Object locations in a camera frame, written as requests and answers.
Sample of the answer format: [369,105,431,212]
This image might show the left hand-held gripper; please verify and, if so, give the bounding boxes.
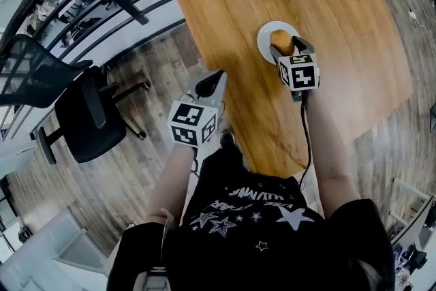
[167,70,228,148]

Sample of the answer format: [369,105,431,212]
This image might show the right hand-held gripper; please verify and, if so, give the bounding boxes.
[268,35,322,104]

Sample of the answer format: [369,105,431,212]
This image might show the golden brown bread food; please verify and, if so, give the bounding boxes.
[269,29,295,55]

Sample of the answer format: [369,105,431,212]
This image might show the white round plate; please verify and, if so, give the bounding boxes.
[256,20,300,64]

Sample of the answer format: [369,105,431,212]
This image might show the person's left forearm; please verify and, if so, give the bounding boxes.
[145,142,199,226]

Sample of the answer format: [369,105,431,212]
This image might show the person's right forearm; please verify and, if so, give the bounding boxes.
[300,90,362,217]

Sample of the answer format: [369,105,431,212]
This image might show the person's dark shoe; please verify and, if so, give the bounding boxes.
[219,128,236,148]

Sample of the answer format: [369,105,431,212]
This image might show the black mesh office chair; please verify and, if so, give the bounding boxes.
[0,33,153,165]

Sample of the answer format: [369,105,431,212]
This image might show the black star print shirt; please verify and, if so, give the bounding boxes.
[107,147,396,291]

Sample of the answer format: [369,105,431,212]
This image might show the white low cabinet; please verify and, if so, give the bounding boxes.
[0,207,113,291]

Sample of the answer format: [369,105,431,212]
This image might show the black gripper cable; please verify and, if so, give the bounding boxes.
[298,91,313,189]

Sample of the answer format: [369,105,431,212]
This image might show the white metal frame desk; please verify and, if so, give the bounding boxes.
[388,177,434,228]

